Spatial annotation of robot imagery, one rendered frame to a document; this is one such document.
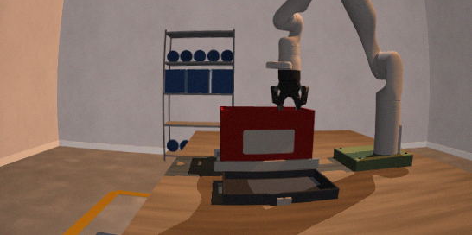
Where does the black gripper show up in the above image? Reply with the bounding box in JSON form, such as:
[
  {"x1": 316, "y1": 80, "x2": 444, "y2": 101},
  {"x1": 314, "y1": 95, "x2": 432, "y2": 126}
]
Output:
[{"x1": 271, "y1": 70, "x2": 309, "y2": 111}]

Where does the red bottle crate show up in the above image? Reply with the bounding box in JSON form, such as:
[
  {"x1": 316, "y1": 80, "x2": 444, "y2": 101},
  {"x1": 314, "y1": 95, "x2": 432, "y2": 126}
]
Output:
[{"x1": 220, "y1": 106, "x2": 314, "y2": 161}]

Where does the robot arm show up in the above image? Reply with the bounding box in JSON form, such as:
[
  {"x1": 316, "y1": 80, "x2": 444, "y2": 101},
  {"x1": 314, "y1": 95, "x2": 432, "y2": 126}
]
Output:
[{"x1": 266, "y1": 0, "x2": 403, "y2": 156}]

